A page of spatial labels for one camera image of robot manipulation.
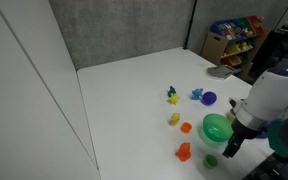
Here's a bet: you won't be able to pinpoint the small orange cup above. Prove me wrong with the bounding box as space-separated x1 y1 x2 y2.
180 121 193 134

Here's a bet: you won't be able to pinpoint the yellow duck toy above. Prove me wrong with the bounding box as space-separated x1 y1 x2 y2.
169 112 182 127

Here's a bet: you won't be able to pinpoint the orange toy figure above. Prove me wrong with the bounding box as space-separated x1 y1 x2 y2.
174 142 192 163

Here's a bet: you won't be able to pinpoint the colourful toy bin shelf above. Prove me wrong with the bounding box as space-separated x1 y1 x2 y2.
210 14 272 69

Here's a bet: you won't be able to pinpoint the rainbow stacked cups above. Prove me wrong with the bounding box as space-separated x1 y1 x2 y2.
226 108 237 122

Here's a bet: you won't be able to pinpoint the black stand pole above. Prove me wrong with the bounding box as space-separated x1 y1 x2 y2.
182 0 199 51

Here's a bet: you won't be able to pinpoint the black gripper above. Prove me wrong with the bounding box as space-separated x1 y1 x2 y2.
222 117 262 159

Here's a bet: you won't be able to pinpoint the yellow star toy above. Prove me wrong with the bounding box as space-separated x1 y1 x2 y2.
167 93 181 106

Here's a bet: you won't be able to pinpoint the large green translucent bowl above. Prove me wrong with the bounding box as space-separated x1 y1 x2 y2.
198 113 235 146

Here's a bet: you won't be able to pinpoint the brown cardboard box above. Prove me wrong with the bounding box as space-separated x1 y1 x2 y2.
200 31 229 66

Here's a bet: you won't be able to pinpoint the grey metal mounting plate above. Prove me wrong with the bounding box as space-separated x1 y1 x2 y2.
206 64 242 81

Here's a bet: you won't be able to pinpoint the light blue toy figure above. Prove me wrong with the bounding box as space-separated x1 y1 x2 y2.
190 87 204 101

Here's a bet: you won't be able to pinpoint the teal toy figure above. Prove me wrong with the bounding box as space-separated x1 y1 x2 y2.
166 85 177 98

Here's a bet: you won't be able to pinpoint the small green cup bowl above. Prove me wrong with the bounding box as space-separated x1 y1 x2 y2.
203 153 219 170

